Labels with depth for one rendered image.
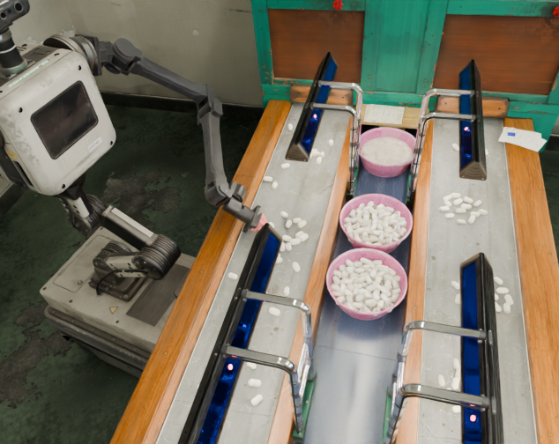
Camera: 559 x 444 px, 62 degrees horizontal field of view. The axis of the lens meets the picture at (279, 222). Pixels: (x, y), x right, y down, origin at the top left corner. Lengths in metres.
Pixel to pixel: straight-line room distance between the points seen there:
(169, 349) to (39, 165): 0.66
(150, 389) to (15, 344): 1.41
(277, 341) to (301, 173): 0.79
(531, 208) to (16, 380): 2.39
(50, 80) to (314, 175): 1.05
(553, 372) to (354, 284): 0.61
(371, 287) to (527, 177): 0.82
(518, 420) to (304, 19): 1.70
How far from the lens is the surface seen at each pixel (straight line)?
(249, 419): 1.41
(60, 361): 2.62
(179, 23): 3.48
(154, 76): 1.82
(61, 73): 1.49
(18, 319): 2.88
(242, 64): 3.43
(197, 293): 1.61
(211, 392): 1.05
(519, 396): 1.53
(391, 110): 2.30
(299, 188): 1.93
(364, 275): 1.64
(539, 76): 2.32
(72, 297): 2.16
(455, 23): 2.17
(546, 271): 1.77
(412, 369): 1.45
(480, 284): 1.22
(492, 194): 2.00
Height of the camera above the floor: 2.06
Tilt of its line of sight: 47 degrees down
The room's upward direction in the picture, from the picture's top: 6 degrees counter-clockwise
